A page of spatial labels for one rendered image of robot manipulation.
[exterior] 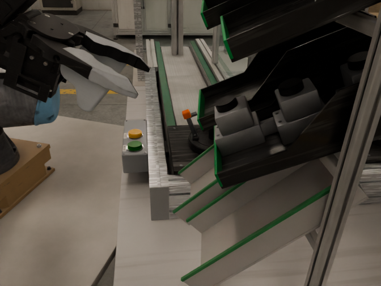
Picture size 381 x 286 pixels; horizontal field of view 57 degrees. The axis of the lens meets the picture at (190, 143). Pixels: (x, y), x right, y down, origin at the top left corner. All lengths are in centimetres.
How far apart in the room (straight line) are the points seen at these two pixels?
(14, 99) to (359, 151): 71
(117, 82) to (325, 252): 32
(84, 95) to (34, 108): 46
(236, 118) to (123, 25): 576
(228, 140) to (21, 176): 65
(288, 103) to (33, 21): 31
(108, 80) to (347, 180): 28
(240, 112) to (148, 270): 43
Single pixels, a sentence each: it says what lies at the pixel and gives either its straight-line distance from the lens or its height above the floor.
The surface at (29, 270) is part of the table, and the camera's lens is 83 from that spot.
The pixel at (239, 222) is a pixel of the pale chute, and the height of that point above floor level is 105.
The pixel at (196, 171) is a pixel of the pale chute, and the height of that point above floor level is 102.
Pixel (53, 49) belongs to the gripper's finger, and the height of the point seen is 135.
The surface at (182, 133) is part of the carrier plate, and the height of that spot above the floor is 97.
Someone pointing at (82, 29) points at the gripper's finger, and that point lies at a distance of 49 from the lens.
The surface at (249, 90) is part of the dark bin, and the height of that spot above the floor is 123.
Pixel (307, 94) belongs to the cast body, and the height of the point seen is 130.
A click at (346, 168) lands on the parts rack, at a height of 125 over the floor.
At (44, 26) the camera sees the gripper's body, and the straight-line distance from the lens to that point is 44.
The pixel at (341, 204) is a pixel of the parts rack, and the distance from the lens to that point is 43.
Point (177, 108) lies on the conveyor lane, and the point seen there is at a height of 92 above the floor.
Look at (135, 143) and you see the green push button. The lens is 96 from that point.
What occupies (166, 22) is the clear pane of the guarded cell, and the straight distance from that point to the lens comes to 219.
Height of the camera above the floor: 145
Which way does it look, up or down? 30 degrees down
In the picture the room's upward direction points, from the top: 1 degrees clockwise
